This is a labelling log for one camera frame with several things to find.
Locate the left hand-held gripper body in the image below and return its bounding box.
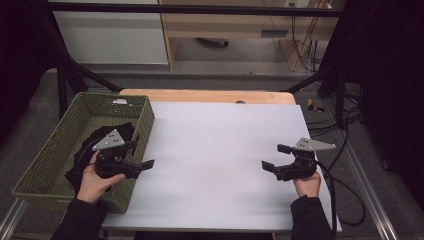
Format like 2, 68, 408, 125
91, 128, 143, 180

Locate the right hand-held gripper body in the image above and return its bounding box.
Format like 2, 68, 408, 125
273, 137, 337, 182

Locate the dark cloth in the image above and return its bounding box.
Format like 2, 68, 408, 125
64, 121, 140, 195

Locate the green woven basket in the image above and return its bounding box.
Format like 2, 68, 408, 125
12, 92, 156, 215

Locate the person's right hand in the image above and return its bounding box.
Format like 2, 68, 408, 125
292, 170, 322, 199

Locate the person's left hand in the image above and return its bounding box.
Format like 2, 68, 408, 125
76, 151, 127, 205

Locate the yellow and black object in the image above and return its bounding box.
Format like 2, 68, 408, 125
306, 98, 326, 114

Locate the white board sheet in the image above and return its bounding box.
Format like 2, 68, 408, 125
101, 101, 344, 234

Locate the black metal stand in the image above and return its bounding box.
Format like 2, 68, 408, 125
280, 64, 348, 128
39, 9, 123, 118

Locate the wooden table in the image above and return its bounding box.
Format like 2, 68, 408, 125
118, 88, 297, 106

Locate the white cabinet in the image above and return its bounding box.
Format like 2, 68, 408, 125
49, 0, 170, 66

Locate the black curtain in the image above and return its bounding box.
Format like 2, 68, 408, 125
319, 0, 424, 203
0, 0, 65, 143

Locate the dark object under desk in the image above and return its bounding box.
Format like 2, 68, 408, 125
195, 37, 230, 49

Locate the wooden desk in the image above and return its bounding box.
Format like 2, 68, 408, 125
157, 0, 347, 72

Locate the black metal crossbar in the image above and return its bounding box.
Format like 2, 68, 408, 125
48, 1, 345, 18

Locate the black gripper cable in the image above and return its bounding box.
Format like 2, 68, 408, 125
313, 159, 338, 240

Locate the black floor cable bundle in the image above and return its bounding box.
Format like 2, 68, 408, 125
305, 93, 365, 138

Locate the black floor cable loop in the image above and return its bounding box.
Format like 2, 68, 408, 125
332, 177, 367, 227

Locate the aluminium rail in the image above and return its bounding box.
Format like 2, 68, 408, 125
0, 197, 28, 240
319, 99, 400, 240

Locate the hanging cable bundle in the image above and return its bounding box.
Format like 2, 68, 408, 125
289, 13, 322, 73

